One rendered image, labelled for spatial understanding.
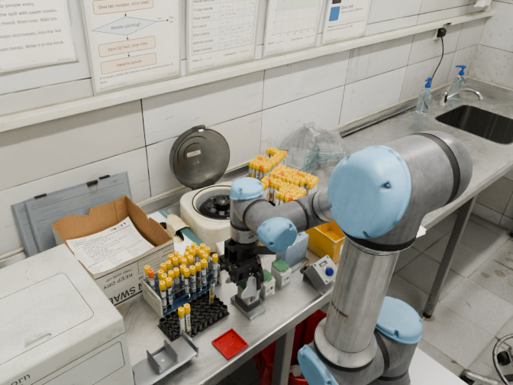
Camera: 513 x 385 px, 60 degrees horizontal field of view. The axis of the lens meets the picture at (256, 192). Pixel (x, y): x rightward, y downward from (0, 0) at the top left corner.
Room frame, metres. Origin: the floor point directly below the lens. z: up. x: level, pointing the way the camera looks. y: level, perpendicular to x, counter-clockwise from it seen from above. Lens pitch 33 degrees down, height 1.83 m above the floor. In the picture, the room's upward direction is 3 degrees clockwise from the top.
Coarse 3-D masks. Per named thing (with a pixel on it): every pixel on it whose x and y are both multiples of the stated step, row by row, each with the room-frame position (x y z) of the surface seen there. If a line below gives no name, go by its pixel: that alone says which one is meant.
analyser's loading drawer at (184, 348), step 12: (168, 348) 0.68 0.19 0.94; (180, 348) 0.69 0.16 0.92; (192, 348) 0.70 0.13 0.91; (144, 360) 0.66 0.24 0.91; (156, 360) 0.66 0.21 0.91; (168, 360) 0.66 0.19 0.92; (180, 360) 0.66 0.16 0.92; (144, 372) 0.62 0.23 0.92; (156, 372) 0.63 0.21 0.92; (168, 372) 0.63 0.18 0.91; (144, 384) 0.59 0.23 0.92
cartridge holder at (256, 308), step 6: (234, 300) 0.88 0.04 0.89; (240, 300) 0.86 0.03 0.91; (258, 300) 0.87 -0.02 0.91; (240, 306) 0.86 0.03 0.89; (246, 306) 0.84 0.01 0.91; (252, 306) 0.85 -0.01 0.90; (258, 306) 0.86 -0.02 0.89; (246, 312) 0.84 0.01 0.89; (252, 312) 0.84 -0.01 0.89; (258, 312) 0.84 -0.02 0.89; (252, 318) 0.83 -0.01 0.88
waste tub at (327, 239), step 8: (328, 224) 1.23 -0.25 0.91; (336, 224) 1.22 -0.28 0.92; (312, 232) 1.13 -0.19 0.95; (320, 232) 1.11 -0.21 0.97; (328, 232) 1.22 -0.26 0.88; (336, 232) 1.22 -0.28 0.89; (312, 240) 1.13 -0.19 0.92; (320, 240) 1.10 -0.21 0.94; (328, 240) 1.08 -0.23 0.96; (336, 240) 1.18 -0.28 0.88; (312, 248) 1.12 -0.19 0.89; (320, 248) 1.10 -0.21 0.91; (328, 248) 1.07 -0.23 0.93; (336, 248) 1.06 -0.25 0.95; (320, 256) 1.10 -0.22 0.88; (336, 256) 1.07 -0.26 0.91
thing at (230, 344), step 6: (228, 330) 0.78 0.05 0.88; (222, 336) 0.76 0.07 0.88; (228, 336) 0.77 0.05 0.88; (234, 336) 0.77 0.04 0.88; (216, 342) 0.75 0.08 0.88; (222, 342) 0.75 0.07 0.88; (228, 342) 0.75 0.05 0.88; (234, 342) 0.75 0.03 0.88; (240, 342) 0.75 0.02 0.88; (246, 342) 0.75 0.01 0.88; (222, 348) 0.73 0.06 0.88; (228, 348) 0.73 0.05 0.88; (234, 348) 0.73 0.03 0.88; (240, 348) 0.73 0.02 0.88; (222, 354) 0.71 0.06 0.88; (228, 354) 0.71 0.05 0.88; (234, 354) 0.71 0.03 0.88; (228, 360) 0.70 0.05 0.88
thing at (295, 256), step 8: (304, 232) 1.10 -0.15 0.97; (296, 240) 1.06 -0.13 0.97; (304, 240) 1.07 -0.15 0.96; (288, 248) 1.02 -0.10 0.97; (296, 248) 1.05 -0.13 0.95; (304, 248) 1.08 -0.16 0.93; (280, 256) 1.03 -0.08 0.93; (288, 256) 1.02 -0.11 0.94; (296, 256) 1.05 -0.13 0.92; (304, 256) 1.08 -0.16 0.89; (296, 264) 1.05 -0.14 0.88
